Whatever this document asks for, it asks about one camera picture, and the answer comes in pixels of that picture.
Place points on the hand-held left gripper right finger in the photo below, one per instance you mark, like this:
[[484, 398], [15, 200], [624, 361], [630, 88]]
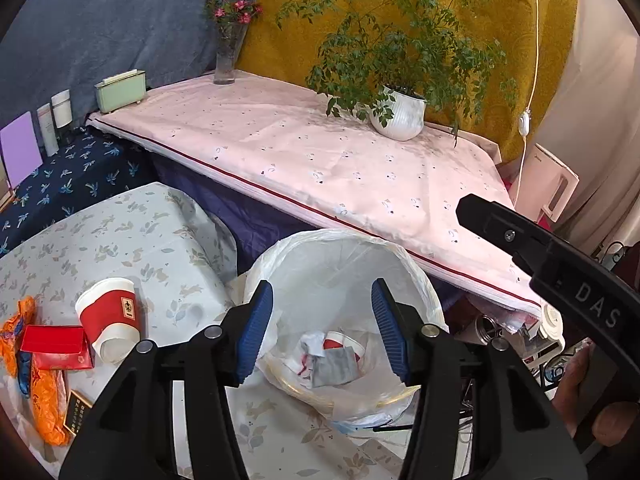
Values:
[[389, 330]]

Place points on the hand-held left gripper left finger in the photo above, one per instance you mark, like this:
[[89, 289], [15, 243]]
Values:
[[256, 330]]

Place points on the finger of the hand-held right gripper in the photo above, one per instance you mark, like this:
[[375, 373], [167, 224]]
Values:
[[500, 225]]

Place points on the waste bin with white liner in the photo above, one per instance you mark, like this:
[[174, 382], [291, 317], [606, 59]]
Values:
[[325, 280]]

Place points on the red and white paper cup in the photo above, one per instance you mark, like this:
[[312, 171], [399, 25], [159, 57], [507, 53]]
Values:
[[112, 310]]

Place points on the small black gold-framed card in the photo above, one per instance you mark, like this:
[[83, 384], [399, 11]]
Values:
[[77, 410]]

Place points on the red cardboard box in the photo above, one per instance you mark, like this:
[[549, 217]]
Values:
[[55, 347]]

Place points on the orange plastic bag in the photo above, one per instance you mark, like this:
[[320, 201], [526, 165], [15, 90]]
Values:
[[45, 400]]

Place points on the blue plastic wrapper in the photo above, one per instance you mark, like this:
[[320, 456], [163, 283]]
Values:
[[22, 375]]

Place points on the person's right hand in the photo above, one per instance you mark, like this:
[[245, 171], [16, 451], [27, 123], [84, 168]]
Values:
[[572, 390]]

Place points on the white round appliance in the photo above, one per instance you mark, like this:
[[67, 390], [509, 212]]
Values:
[[552, 322]]

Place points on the pink appliance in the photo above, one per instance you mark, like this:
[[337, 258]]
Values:
[[540, 175]]

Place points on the crumpled white grey wrapper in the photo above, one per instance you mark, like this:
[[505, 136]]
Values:
[[330, 360]]

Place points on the clear plastic bag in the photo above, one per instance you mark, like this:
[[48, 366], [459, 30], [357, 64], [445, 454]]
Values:
[[520, 320]]

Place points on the stainless steel flask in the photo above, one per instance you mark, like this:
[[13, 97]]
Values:
[[482, 330]]

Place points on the purple cloth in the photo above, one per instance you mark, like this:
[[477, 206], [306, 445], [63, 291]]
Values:
[[240, 220]]

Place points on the green plant in white pot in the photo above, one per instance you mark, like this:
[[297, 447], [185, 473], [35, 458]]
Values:
[[400, 115]]

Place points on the cream curtain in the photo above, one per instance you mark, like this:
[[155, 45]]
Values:
[[600, 110]]

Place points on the light leaf-print tablecloth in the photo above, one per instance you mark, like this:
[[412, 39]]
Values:
[[125, 240]]

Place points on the pink printed tablecloth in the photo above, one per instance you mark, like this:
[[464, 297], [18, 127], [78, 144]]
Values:
[[300, 160]]

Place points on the dark blue floral cloth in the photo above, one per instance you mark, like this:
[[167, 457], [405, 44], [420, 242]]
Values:
[[75, 175]]

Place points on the glass vase with pink flowers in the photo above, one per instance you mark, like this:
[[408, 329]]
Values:
[[225, 60]]

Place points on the pale green tissue box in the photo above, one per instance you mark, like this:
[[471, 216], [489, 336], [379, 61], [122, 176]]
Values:
[[120, 92]]

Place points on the wooden stand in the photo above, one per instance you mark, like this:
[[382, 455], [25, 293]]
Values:
[[4, 200]]

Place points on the slim white cosmetic tube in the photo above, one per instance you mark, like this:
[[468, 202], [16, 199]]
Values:
[[47, 130]]

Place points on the wide white cosmetic bottle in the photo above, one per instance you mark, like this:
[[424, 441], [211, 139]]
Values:
[[62, 110]]

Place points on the purple card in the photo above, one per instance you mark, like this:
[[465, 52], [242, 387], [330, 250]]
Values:
[[20, 147]]

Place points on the blue-grey curtain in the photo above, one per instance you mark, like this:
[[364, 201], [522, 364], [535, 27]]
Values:
[[100, 20]]

